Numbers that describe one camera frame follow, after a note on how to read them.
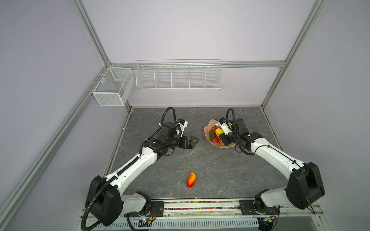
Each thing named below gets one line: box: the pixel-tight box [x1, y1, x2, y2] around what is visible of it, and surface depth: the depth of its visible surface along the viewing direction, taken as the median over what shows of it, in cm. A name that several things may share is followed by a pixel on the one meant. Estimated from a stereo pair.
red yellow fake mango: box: [186, 172, 197, 189], surface depth 82 cm
